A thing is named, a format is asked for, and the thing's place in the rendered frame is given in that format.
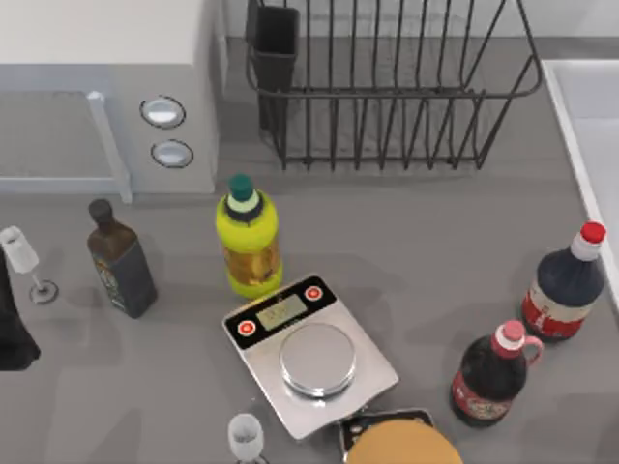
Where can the yellow-green bottle with green cap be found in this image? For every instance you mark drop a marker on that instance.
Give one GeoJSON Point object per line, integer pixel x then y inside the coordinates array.
{"type": "Point", "coordinates": [249, 241]}

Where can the silver kitchen scale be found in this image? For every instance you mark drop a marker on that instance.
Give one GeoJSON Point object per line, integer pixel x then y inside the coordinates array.
{"type": "Point", "coordinates": [314, 357]}

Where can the pale microwave oven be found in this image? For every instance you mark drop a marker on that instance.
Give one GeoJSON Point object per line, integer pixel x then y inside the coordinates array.
{"type": "Point", "coordinates": [202, 121]}

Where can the small microwave knob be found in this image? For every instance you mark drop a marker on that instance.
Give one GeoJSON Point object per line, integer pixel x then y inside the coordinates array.
{"type": "Point", "coordinates": [171, 153]}

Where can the black cutlery holder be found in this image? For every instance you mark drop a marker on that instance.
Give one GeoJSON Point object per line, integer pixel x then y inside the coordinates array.
{"type": "Point", "coordinates": [273, 53]}

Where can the large microwave knob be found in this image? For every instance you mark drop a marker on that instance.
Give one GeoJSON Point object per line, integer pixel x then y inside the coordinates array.
{"type": "Point", "coordinates": [162, 111]}

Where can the dark square bottle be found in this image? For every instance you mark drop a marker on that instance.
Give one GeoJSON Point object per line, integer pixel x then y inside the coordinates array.
{"type": "Point", "coordinates": [121, 266]}

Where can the dark bottle with red cap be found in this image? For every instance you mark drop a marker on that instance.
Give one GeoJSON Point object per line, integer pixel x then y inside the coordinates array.
{"type": "Point", "coordinates": [563, 285]}

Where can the microwave oven door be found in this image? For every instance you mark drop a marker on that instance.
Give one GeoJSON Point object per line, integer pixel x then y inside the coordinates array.
{"type": "Point", "coordinates": [53, 140]}

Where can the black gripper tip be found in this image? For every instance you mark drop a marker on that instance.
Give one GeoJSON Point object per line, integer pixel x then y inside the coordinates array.
{"type": "Point", "coordinates": [12, 328]}

